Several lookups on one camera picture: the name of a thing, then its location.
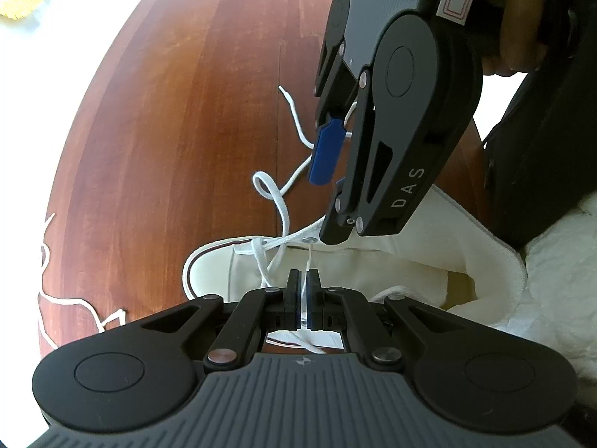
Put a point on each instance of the person's right hand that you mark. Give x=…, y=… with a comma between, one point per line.
x=520, y=32

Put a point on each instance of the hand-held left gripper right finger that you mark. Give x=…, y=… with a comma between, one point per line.
x=316, y=298

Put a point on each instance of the white threaded shoelace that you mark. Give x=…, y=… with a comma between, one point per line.
x=258, y=252

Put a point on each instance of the cream high-top canvas shoe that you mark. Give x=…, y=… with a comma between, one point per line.
x=410, y=261

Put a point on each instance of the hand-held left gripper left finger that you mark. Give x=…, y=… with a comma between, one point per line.
x=294, y=298

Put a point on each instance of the loose white shoelace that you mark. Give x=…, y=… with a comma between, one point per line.
x=74, y=304

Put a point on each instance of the white fleece cloth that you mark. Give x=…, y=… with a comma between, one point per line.
x=559, y=289

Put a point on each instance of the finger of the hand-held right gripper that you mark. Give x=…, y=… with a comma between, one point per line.
x=326, y=149
x=347, y=214

